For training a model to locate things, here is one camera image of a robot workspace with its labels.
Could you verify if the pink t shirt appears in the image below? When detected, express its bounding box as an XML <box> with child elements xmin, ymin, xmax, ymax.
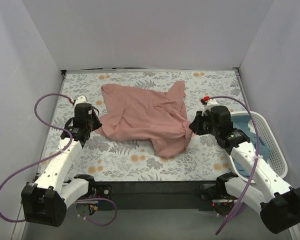
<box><xmin>97</xmin><ymin>81</ymin><xmax>193</xmax><ymax>158</ymax></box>

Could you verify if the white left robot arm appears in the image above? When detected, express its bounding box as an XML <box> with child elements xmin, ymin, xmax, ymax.
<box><xmin>21</xmin><ymin>102</ymin><xmax>102</xmax><ymax>227</ymax></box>

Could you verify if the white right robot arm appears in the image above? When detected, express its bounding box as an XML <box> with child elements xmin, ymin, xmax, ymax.
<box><xmin>189</xmin><ymin>105</ymin><xmax>300</xmax><ymax>234</ymax></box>

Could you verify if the blue t shirt in basket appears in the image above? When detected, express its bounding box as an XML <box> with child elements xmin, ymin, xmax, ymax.
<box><xmin>231</xmin><ymin>115</ymin><xmax>272</xmax><ymax>179</ymax></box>

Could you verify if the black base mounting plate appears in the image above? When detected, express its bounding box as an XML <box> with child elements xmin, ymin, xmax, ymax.
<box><xmin>74</xmin><ymin>181</ymin><xmax>243</xmax><ymax>218</ymax></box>

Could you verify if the white plastic laundry basket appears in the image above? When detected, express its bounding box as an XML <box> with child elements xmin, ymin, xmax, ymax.
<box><xmin>231</xmin><ymin>111</ymin><xmax>288</xmax><ymax>179</ymax></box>

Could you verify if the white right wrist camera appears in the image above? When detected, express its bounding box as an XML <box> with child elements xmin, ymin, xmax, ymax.
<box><xmin>201</xmin><ymin>98</ymin><xmax>218</xmax><ymax>116</ymax></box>

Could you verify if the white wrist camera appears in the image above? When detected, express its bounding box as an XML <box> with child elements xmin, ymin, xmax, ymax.
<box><xmin>74</xmin><ymin>95</ymin><xmax>88</xmax><ymax>106</ymax></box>
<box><xmin>201</xmin><ymin>98</ymin><xmax>218</xmax><ymax>116</ymax></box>

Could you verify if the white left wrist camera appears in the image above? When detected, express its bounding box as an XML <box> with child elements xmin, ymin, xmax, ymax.
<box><xmin>74</xmin><ymin>95</ymin><xmax>88</xmax><ymax>106</ymax></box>

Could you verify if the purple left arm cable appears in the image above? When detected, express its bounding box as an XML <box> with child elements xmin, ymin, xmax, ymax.
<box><xmin>0</xmin><ymin>93</ymin><xmax>118</xmax><ymax>227</ymax></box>

